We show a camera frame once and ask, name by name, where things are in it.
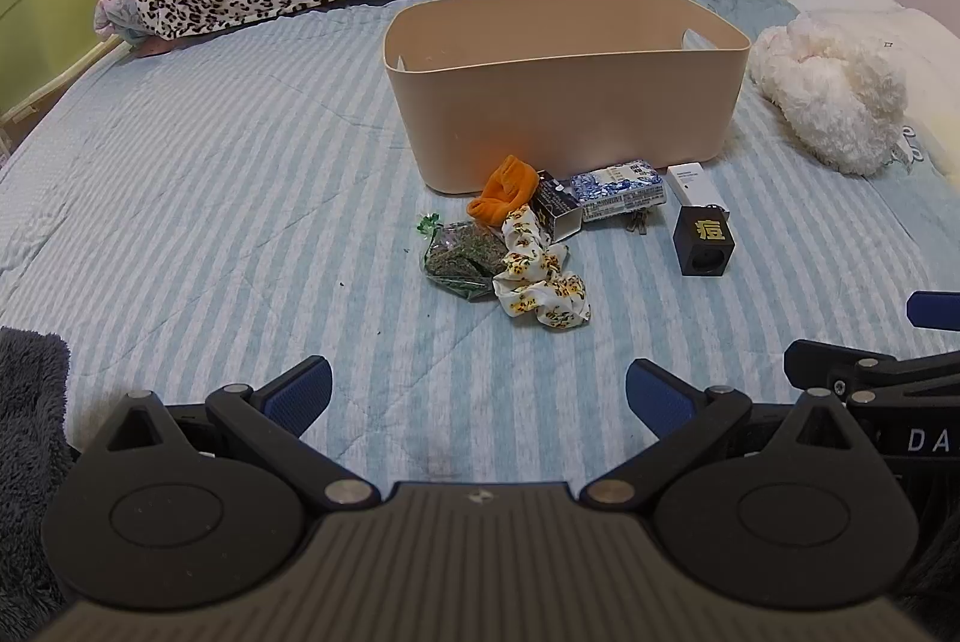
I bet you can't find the blue white patterned packet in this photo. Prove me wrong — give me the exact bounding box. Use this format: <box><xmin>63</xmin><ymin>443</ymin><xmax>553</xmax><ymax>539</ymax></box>
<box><xmin>571</xmin><ymin>158</ymin><xmax>668</xmax><ymax>224</ymax></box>

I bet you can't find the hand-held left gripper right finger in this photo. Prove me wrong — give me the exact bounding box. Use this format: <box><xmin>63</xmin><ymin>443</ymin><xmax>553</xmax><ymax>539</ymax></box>
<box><xmin>579</xmin><ymin>358</ymin><xmax>875</xmax><ymax>512</ymax></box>

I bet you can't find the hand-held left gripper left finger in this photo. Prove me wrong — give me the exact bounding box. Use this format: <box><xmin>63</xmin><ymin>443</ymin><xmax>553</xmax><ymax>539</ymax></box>
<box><xmin>97</xmin><ymin>355</ymin><xmax>380</xmax><ymax>512</ymax></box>

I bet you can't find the grey fuzzy cloth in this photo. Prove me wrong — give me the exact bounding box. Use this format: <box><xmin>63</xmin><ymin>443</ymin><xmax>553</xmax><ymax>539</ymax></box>
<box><xmin>0</xmin><ymin>327</ymin><xmax>83</xmax><ymax>613</ymax></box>

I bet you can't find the small dark cardboard box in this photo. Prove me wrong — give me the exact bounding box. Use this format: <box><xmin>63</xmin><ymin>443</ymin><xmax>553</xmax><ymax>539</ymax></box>
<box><xmin>531</xmin><ymin>171</ymin><xmax>582</xmax><ymax>243</ymax></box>

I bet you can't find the pink floral pillow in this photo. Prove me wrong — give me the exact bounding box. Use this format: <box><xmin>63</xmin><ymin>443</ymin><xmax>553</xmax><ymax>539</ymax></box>
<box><xmin>94</xmin><ymin>0</ymin><xmax>151</xmax><ymax>43</ymax></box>

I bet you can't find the black cube box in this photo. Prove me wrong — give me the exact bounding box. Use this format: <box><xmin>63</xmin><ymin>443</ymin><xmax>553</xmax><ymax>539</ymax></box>
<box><xmin>673</xmin><ymin>205</ymin><xmax>736</xmax><ymax>275</ymax></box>

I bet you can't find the orange fabric scrunchie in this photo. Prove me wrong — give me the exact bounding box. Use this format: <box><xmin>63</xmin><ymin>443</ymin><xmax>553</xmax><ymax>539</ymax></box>
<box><xmin>467</xmin><ymin>154</ymin><xmax>542</xmax><ymax>228</ymax></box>

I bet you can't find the white fluffy plush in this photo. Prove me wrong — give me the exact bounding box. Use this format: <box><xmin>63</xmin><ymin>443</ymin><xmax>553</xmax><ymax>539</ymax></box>
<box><xmin>750</xmin><ymin>12</ymin><xmax>908</xmax><ymax>176</ymax></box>

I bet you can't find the blue striped bed sheet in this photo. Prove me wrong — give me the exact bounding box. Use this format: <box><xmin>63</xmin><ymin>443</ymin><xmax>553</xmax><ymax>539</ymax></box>
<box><xmin>0</xmin><ymin>0</ymin><xmax>960</xmax><ymax>508</ymax></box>

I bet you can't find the beige plastic storage basket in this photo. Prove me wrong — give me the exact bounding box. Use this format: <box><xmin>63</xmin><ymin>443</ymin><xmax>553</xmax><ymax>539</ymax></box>
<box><xmin>382</xmin><ymin>0</ymin><xmax>752</xmax><ymax>194</ymax></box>

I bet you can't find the small white box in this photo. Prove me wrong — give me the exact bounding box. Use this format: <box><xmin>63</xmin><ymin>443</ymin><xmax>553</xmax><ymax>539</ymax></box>
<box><xmin>666</xmin><ymin>162</ymin><xmax>715</xmax><ymax>209</ymax></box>

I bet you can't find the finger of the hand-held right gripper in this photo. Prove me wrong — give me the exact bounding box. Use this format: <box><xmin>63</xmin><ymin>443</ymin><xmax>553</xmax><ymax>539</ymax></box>
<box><xmin>784</xmin><ymin>340</ymin><xmax>960</xmax><ymax>407</ymax></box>
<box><xmin>906</xmin><ymin>291</ymin><xmax>960</xmax><ymax>332</ymax></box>

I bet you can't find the clear bag of green herbs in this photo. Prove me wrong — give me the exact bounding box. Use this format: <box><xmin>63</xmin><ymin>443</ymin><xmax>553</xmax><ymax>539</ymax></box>
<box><xmin>417</xmin><ymin>213</ymin><xmax>511</xmax><ymax>300</ymax></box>

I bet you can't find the white yellow floral scrunchie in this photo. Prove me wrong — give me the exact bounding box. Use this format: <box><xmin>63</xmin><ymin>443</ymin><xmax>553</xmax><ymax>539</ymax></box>
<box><xmin>491</xmin><ymin>208</ymin><xmax>592</xmax><ymax>332</ymax></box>

